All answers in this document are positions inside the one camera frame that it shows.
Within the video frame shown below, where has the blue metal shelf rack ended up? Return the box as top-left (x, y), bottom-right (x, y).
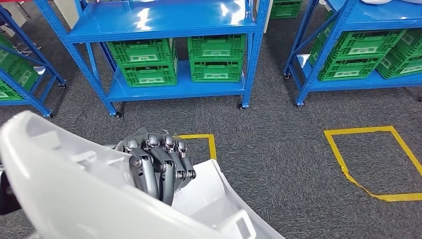
top-left (0, 4), bottom-right (67, 119)
top-left (283, 0), bottom-right (422, 108)
top-left (34, 0), bottom-right (271, 119)

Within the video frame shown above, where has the white plastic car body part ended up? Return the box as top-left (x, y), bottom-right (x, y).
top-left (0, 110), bottom-right (285, 239)

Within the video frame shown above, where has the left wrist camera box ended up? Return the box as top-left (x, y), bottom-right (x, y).
top-left (0, 170), bottom-right (22, 216)

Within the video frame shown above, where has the yellow floor tape square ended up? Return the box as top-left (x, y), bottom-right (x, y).
top-left (323, 125), bottom-right (422, 203)

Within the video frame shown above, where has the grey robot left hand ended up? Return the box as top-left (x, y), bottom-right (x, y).
top-left (113, 127), bottom-right (197, 206)

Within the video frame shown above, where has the white panel table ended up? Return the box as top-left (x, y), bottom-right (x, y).
top-left (256, 0), bottom-right (274, 34)
top-left (54, 0), bottom-right (83, 29)

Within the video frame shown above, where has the chrome car emblem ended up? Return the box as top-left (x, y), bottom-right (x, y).
top-left (14, 42), bottom-right (43, 56)

